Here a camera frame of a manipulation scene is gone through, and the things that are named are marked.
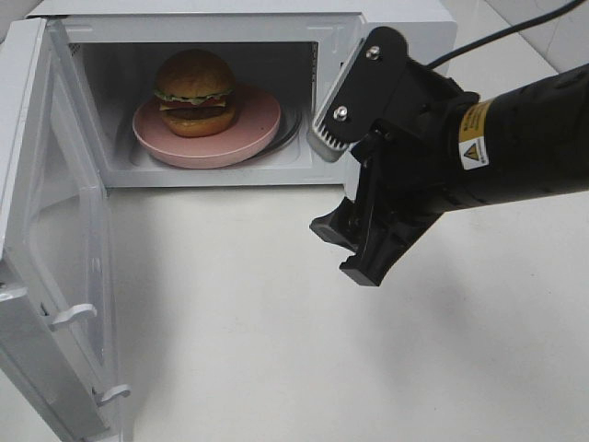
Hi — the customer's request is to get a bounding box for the white microwave door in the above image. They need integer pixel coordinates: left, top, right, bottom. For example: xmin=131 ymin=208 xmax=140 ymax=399
xmin=1 ymin=18 xmax=131 ymax=441

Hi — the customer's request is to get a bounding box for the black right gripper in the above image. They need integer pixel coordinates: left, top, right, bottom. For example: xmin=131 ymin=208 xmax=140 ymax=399
xmin=309 ymin=59 xmax=481 ymax=286

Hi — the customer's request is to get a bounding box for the pink round plate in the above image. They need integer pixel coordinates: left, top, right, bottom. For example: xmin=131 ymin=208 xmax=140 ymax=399
xmin=133 ymin=86 xmax=283 ymax=169

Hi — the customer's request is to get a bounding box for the burger with lettuce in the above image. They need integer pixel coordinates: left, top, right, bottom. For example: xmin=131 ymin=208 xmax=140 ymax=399
xmin=154 ymin=49 xmax=237 ymax=137

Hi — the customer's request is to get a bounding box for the white microwave oven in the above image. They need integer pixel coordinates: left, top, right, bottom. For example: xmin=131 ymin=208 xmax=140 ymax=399
xmin=31 ymin=1 xmax=456 ymax=188

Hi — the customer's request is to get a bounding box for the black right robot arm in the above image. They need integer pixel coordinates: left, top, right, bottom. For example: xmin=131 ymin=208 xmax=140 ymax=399
xmin=310 ymin=61 xmax=588 ymax=286

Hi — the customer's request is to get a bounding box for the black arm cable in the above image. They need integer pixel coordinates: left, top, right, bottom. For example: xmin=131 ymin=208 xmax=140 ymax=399
xmin=427 ymin=0 xmax=583 ymax=70

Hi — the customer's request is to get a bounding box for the glass microwave turntable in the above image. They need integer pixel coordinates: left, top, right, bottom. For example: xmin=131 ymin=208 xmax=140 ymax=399
xmin=250 ymin=104 xmax=303 ymax=160

